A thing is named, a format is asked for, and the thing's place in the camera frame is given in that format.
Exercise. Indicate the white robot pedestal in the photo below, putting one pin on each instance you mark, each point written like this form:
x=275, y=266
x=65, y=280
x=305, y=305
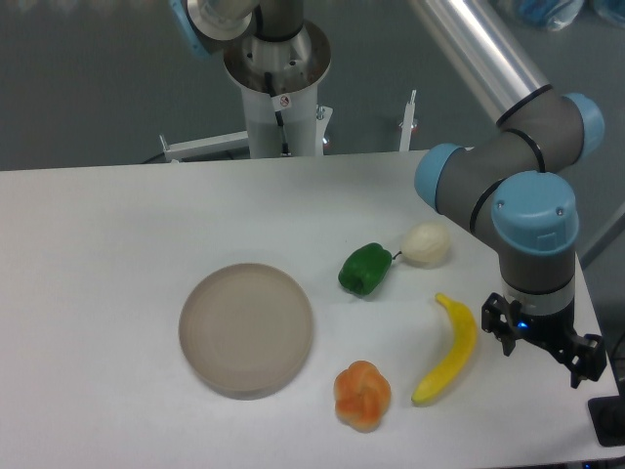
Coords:
x=278, y=83

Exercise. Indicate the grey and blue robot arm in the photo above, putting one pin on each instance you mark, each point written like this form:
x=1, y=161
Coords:
x=508, y=192

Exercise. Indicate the blue object in background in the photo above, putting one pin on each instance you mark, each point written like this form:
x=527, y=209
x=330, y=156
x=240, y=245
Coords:
x=549, y=15

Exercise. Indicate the green bell pepper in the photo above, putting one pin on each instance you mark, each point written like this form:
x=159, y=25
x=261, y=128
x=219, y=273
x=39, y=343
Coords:
x=365, y=269

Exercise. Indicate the yellow banana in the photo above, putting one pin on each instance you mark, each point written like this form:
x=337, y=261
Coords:
x=449, y=368

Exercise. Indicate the white garlic bulb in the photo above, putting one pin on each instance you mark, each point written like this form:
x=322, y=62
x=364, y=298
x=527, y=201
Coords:
x=425, y=244

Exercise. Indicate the white metal frame bracket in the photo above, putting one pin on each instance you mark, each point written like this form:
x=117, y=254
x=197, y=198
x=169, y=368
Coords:
x=408, y=122

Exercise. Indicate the beige round plate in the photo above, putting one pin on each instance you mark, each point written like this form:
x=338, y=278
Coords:
x=246, y=330

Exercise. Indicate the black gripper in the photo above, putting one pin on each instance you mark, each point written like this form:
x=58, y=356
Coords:
x=584, y=356

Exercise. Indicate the orange knotted bread roll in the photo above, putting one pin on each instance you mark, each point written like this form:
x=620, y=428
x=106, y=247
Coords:
x=362, y=396

